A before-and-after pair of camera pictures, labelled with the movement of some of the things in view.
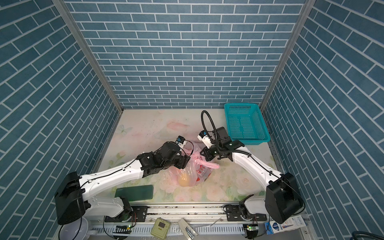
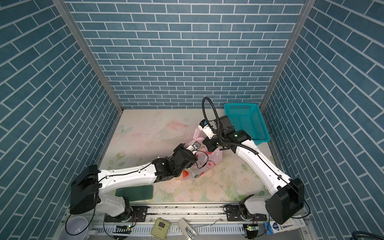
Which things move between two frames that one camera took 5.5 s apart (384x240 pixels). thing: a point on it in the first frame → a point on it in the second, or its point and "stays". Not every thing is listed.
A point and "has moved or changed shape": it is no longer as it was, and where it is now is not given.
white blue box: (295, 222) stays
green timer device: (160, 228) stays
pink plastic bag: (196, 169) has moved or changed shape
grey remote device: (188, 231) stays
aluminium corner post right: (306, 10) stays
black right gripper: (206, 153) → (207, 141)
